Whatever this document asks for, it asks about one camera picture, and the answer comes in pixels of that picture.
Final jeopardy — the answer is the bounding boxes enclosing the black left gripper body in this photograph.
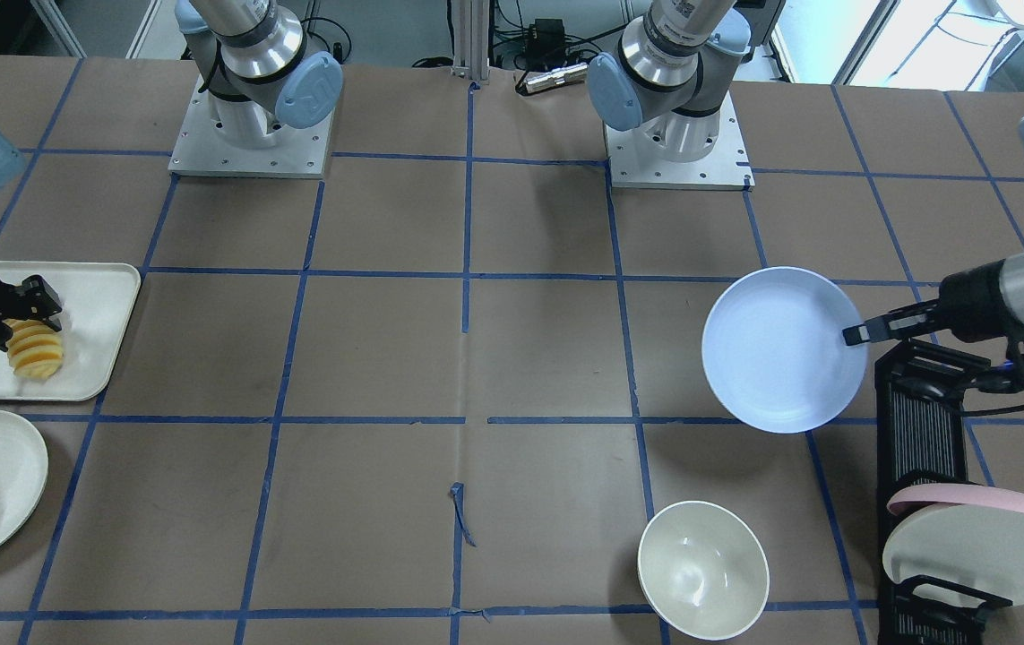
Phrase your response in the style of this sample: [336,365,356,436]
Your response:
[910,262,1019,343]

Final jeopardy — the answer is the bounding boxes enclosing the aluminium frame post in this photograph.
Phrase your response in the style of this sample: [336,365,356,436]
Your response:
[449,1,494,86]

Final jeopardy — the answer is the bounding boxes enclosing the silver cylinder tool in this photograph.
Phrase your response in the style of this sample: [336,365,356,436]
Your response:
[514,62,589,97]

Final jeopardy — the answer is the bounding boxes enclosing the black power adapter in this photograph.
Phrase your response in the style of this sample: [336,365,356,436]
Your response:
[524,18,566,58]

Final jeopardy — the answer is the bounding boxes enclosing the cream rectangular tray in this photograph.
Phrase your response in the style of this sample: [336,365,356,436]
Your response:
[0,261,142,401]

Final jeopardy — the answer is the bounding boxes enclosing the pink plate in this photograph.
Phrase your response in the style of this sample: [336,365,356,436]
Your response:
[887,483,1024,517]

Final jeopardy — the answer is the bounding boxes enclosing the black dish rack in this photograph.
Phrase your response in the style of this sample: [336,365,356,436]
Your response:
[873,340,1011,644]

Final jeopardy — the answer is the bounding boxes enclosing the striped yellow bread loaf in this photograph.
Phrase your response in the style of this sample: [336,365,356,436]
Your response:
[4,319,65,381]

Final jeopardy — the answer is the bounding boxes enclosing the cream bowl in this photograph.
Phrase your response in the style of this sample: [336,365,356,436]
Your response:
[637,501,772,641]

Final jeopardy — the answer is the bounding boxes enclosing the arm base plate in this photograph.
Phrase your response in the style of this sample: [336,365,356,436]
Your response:
[603,93,756,191]
[168,90,337,180]

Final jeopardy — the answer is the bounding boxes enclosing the cream plate in rack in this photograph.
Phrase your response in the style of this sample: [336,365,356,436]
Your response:
[882,503,1024,605]

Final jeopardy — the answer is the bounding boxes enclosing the blue round plate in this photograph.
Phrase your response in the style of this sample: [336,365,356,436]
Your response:
[701,266,869,434]

